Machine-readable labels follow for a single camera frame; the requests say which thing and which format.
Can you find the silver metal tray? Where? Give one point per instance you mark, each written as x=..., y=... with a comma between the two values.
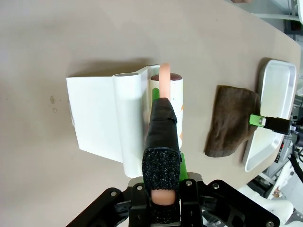
x=277, y=94

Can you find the dark brown cloth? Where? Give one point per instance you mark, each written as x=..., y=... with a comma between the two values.
x=232, y=118

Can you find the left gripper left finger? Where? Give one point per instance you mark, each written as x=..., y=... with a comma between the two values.
x=106, y=208

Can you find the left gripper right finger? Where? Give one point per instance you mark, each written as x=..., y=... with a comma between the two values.
x=213, y=205

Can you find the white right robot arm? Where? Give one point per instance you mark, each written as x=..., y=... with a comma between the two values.
x=260, y=208

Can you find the white lint roller stand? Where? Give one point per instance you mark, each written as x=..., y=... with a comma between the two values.
x=94, y=113

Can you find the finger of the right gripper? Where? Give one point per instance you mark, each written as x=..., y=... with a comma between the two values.
x=274, y=123

